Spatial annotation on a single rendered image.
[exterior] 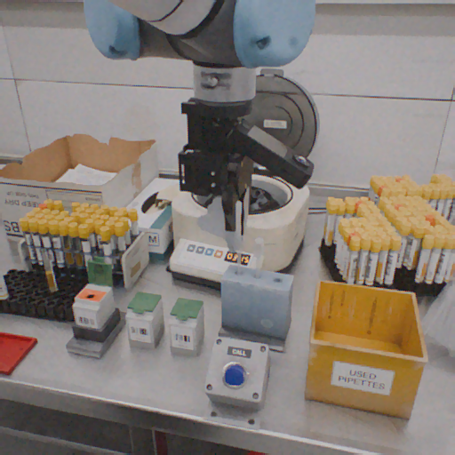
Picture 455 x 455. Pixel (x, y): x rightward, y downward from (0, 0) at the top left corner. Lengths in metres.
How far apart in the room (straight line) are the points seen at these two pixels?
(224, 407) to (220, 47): 0.43
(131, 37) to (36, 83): 0.86
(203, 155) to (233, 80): 0.10
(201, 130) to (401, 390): 0.40
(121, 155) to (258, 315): 0.62
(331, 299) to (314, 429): 0.18
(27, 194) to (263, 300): 0.53
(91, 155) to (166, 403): 0.73
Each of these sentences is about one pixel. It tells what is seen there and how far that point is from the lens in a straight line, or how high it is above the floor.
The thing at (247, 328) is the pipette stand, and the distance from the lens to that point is 0.70.
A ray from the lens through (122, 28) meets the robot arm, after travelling 0.44.
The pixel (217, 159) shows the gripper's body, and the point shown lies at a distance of 0.56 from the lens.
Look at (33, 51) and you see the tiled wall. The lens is 1.28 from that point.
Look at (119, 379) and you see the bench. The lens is 0.67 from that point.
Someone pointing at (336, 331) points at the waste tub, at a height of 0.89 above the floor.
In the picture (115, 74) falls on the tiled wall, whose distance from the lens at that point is 1.18.
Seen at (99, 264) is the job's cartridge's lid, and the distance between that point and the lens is 0.69.
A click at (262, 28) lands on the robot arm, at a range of 0.34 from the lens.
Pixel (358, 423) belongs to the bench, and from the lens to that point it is 0.63.
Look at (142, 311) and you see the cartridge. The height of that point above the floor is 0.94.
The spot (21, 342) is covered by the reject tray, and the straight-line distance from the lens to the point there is 0.76.
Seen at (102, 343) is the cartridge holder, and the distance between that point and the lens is 0.70.
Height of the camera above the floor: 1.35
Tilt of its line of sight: 28 degrees down
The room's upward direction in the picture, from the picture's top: straight up
